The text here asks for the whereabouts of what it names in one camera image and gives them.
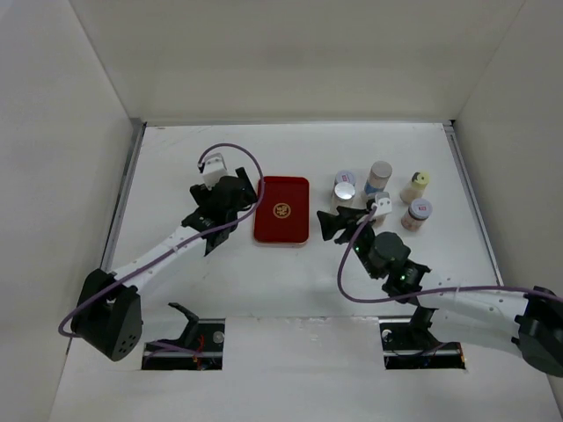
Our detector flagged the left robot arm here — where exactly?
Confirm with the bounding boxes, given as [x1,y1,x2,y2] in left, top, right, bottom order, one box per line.
[69,167,259,361]

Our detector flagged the left aluminium frame rail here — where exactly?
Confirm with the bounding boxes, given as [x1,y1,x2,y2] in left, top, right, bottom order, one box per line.
[99,118,146,270]

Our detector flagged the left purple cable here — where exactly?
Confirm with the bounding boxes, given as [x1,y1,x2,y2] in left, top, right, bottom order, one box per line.
[58,143,266,338]

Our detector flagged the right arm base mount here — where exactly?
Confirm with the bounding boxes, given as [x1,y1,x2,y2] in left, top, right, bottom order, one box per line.
[379,310,465,370]

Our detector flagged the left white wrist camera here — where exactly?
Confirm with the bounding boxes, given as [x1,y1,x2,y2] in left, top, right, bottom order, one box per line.
[198,153,228,190]

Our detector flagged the pink jar red label lid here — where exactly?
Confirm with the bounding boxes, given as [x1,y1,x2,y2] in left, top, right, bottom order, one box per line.
[401,198,433,232]

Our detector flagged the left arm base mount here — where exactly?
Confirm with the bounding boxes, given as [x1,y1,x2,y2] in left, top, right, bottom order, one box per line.
[141,302,226,371]

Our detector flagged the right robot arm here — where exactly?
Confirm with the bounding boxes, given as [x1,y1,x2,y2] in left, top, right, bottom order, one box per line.
[317,207,562,377]

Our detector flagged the blue label silver cap bottle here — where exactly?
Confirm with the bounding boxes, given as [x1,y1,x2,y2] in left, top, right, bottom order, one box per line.
[363,161,392,198]

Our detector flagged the red tray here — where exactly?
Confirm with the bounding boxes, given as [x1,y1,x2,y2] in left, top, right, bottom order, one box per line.
[253,176,310,244]

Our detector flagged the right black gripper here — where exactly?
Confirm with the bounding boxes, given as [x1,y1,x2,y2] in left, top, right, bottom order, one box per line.
[317,205,381,280]

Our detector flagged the small silver lid jar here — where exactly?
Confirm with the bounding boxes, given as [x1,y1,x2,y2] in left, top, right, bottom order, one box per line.
[332,182,355,211]

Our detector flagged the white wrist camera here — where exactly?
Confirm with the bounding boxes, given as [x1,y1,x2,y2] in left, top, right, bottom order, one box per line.
[198,153,228,190]
[367,191,392,218]

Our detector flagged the aluminium frame rail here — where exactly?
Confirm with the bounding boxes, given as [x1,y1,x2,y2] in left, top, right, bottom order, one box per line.
[442,120,504,286]
[99,118,146,270]

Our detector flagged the yellow cap condiment bottle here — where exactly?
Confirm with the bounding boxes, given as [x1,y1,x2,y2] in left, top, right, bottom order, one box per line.
[399,171,430,205]

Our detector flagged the right aluminium frame rail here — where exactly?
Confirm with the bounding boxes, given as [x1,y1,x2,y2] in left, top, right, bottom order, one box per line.
[442,120,504,286]

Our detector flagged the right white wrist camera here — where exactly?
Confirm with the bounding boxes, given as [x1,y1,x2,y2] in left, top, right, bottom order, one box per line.
[367,191,392,218]

